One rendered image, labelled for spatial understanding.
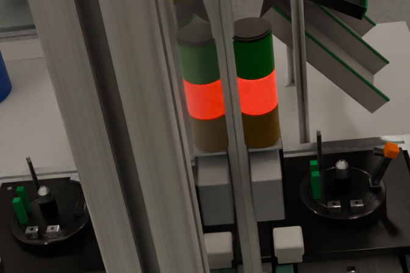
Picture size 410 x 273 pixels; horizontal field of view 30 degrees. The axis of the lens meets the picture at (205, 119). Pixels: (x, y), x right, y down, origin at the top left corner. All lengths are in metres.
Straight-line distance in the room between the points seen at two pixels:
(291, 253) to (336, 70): 0.37
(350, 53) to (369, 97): 0.13
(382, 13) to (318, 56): 2.44
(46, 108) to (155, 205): 1.61
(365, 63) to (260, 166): 0.63
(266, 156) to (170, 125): 0.75
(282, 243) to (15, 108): 0.88
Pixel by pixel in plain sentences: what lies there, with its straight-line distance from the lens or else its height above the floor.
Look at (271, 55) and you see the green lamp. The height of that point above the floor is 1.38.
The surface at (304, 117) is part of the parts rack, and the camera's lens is 1.43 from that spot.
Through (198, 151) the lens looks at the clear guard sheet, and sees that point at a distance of 0.42.
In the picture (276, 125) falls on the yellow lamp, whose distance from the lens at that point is 0.93.
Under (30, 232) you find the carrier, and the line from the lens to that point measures 1.29.
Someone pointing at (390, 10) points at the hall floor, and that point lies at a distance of 3.83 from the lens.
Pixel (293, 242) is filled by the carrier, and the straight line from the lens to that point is 1.19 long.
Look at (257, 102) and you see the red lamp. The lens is 0.90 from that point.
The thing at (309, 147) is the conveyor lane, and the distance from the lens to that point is 1.42.
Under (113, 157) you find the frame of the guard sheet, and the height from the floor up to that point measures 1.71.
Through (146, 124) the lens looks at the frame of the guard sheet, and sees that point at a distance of 0.21.
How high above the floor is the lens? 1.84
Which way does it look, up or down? 36 degrees down
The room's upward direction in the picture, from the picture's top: 9 degrees counter-clockwise
